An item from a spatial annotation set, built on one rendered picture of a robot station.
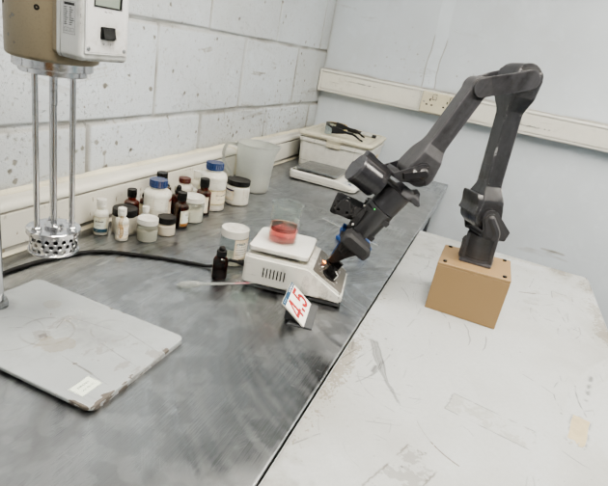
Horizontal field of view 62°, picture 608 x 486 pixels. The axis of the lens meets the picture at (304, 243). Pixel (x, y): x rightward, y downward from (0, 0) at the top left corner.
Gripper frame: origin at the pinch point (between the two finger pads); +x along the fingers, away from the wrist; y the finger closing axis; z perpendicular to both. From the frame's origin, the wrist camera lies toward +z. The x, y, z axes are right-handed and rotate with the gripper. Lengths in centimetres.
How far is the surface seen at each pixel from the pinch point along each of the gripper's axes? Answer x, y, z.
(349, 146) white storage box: 1, -104, 9
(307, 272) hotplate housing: 4.9, 9.3, 3.2
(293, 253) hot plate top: 4.3, 7.8, 7.5
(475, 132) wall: -35, -132, -29
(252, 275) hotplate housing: 13.0, 9.3, 10.6
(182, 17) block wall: -6, -36, 65
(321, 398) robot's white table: 6.3, 37.1, -6.7
